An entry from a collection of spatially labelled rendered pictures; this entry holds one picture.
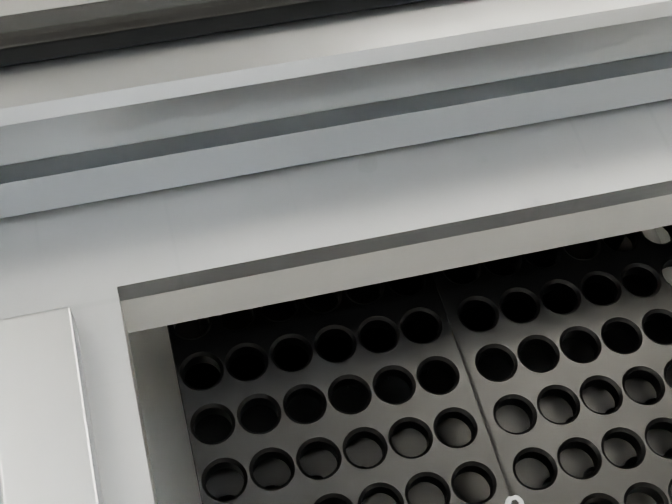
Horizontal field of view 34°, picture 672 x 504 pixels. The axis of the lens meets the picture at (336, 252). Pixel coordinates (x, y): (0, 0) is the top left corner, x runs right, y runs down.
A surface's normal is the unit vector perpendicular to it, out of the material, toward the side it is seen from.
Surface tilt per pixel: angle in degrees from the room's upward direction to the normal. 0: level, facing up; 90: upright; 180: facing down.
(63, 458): 0
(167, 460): 0
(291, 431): 0
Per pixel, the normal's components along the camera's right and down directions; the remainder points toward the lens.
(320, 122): 0.04, -0.54
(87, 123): 0.25, 0.82
